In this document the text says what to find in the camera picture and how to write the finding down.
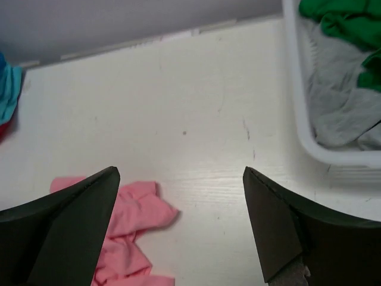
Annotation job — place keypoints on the white plastic laundry basket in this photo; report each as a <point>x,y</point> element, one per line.
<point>301,58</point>

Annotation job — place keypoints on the green t-shirt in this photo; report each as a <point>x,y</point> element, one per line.
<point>357,22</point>

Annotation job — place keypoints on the folded blue t-shirt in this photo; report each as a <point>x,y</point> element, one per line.
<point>3,62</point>

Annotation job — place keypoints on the folded cyan t-shirt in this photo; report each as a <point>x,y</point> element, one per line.
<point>10,89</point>

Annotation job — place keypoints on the grey t-shirt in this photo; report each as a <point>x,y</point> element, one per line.
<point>341,112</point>

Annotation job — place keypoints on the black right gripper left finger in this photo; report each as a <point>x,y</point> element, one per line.
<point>57,239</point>

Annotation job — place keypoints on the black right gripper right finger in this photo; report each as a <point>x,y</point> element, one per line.
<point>301,242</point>

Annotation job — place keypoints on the folded red t-shirt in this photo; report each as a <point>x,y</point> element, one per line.
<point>5,129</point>

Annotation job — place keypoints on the pink t-shirt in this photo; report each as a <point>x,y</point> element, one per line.
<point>138,208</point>

